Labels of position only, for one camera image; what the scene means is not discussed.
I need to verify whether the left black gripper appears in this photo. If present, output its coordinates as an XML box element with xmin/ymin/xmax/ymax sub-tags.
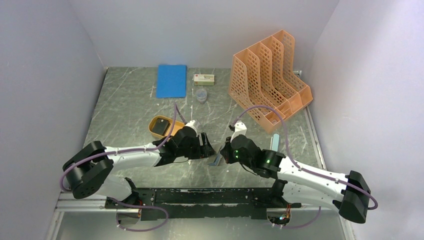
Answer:
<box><xmin>176</xmin><ymin>132</ymin><xmax>216</xmax><ymax>160</ymax></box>

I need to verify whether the grey card holder wallet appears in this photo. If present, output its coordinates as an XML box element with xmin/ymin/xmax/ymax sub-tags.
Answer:
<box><xmin>208</xmin><ymin>146</ymin><xmax>224</xmax><ymax>167</ymax></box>

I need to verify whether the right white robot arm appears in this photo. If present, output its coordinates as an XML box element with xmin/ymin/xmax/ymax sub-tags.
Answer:
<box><xmin>220</xmin><ymin>135</ymin><xmax>371</xmax><ymax>224</ymax></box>

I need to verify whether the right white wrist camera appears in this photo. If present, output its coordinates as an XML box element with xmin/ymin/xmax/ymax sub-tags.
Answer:
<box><xmin>229</xmin><ymin>120</ymin><xmax>247</xmax><ymax>142</ymax></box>

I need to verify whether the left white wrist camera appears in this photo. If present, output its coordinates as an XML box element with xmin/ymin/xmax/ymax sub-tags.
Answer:
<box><xmin>184</xmin><ymin>119</ymin><xmax>201</xmax><ymax>132</ymax></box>

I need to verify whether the black card in tray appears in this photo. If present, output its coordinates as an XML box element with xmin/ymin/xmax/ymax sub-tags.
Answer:
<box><xmin>151</xmin><ymin>117</ymin><xmax>170</xmax><ymax>136</ymax></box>

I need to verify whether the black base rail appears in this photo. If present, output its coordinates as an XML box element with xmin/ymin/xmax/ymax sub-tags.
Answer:
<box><xmin>104</xmin><ymin>187</ymin><xmax>301</xmax><ymax>221</ymax></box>

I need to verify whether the orange mesh file organizer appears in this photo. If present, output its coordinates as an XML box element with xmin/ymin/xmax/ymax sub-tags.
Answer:
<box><xmin>228</xmin><ymin>30</ymin><xmax>313</xmax><ymax>134</ymax></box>

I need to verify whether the small red white box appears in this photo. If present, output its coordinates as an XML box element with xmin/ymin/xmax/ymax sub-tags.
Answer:
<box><xmin>193</xmin><ymin>73</ymin><xmax>215</xmax><ymax>86</ymax></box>

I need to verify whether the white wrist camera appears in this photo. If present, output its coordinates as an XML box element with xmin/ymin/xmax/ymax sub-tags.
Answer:
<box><xmin>229</xmin><ymin>120</ymin><xmax>247</xmax><ymax>142</ymax></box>
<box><xmin>184</xmin><ymin>119</ymin><xmax>201</xmax><ymax>132</ymax></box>

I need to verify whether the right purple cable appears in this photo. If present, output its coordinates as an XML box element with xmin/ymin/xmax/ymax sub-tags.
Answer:
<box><xmin>229</xmin><ymin>105</ymin><xmax>379</xmax><ymax>230</ymax></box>

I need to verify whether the blue notebook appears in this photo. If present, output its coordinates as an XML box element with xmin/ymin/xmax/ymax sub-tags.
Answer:
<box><xmin>156</xmin><ymin>64</ymin><xmax>187</xmax><ymax>99</ymax></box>

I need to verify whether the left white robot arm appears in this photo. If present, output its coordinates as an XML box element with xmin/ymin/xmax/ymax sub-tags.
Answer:
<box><xmin>59</xmin><ymin>126</ymin><xmax>216</xmax><ymax>208</ymax></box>

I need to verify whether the small clear plastic cup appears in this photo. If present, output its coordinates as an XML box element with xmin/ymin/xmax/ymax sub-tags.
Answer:
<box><xmin>195</xmin><ymin>89</ymin><xmax>208</xmax><ymax>104</ymax></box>

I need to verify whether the orange oval tray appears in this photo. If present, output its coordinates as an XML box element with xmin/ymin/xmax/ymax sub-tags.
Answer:
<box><xmin>148</xmin><ymin>115</ymin><xmax>185</xmax><ymax>140</ymax></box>

